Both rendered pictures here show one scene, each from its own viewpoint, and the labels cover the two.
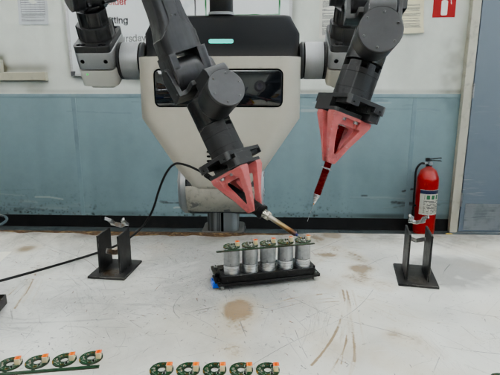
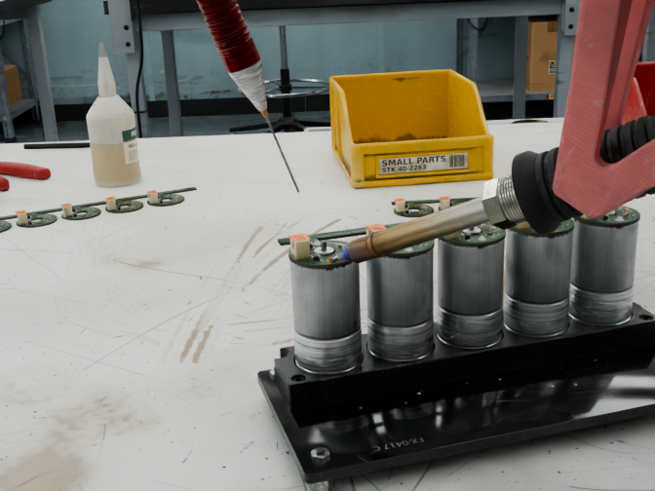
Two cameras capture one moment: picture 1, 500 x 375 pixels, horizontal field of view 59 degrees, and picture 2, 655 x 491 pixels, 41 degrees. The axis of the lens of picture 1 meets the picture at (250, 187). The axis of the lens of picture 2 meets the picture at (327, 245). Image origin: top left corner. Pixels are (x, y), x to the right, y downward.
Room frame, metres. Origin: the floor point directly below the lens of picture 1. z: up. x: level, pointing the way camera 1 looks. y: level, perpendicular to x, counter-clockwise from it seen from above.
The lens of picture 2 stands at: (0.94, -0.09, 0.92)
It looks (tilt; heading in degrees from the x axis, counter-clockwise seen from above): 20 degrees down; 178
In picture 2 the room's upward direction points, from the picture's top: 2 degrees counter-clockwise
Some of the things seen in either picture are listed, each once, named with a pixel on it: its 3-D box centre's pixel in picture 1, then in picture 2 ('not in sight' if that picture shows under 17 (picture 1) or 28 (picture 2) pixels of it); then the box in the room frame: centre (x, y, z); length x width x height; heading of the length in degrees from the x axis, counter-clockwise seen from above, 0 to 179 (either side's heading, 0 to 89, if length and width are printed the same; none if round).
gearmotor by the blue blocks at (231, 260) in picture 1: (231, 261); (601, 273); (0.62, 0.03, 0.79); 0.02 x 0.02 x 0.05
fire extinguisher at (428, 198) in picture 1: (426, 195); not in sight; (3.06, -1.26, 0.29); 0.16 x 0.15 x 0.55; 88
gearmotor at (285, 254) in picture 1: (285, 256); (400, 304); (0.64, -0.05, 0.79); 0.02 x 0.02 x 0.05
